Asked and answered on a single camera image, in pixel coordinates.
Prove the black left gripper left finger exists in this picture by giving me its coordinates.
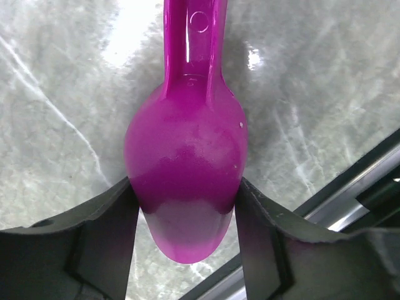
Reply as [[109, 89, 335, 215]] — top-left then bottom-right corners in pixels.
[[1, 179, 139, 299]]

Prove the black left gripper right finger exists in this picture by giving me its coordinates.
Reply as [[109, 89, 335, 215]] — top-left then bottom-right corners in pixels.
[[236, 179, 399, 299]]

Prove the purple plastic scoop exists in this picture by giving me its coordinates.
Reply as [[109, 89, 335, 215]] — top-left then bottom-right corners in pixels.
[[124, 1, 248, 264]]

